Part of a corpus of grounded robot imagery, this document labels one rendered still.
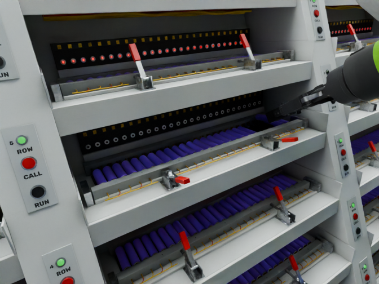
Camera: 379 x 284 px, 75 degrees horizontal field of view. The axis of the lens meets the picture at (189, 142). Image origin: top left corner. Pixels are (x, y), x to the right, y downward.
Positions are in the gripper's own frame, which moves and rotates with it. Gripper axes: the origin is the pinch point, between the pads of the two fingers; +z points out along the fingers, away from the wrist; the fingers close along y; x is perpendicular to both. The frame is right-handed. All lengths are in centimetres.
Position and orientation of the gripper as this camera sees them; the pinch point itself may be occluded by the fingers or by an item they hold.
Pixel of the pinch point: (280, 112)
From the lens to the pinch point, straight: 70.3
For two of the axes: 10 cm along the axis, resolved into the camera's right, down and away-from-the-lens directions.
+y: -8.6, 2.6, -4.4
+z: -3.9, 2.1, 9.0
